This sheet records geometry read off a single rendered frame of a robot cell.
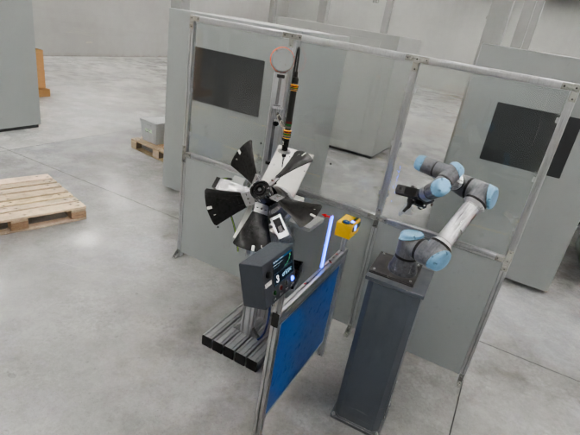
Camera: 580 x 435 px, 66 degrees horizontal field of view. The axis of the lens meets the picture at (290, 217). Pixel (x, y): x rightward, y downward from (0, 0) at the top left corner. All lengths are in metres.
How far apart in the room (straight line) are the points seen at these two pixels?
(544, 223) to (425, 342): 2.01
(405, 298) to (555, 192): 2.77
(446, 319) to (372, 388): 0.87
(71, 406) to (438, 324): 2.35
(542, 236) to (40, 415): 4.34
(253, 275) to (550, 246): 3.70
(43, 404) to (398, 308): 2.01
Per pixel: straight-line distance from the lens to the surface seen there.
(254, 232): 2.53
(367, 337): 2.54
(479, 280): 3.16
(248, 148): 2.75
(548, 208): 4.89
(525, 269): 5.11
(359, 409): 2.85
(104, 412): 2.90
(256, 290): 1.79
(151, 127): 6.99
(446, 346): 3.43
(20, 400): 3.06
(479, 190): 2.42
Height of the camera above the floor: 2.13
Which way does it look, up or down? 24 degrees down
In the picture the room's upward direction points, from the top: 9 degrees clockwise
